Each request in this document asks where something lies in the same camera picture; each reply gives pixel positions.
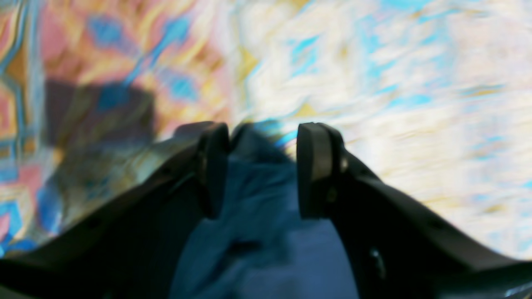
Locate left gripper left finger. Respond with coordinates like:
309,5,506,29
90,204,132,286
1,122,230,299

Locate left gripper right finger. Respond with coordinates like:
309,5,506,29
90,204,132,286
296,123,532,299

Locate dark blue t-shirt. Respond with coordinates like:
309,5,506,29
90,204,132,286
169,125,359,299

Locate patterned tablecloth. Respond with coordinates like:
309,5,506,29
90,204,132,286
1,0,531,259

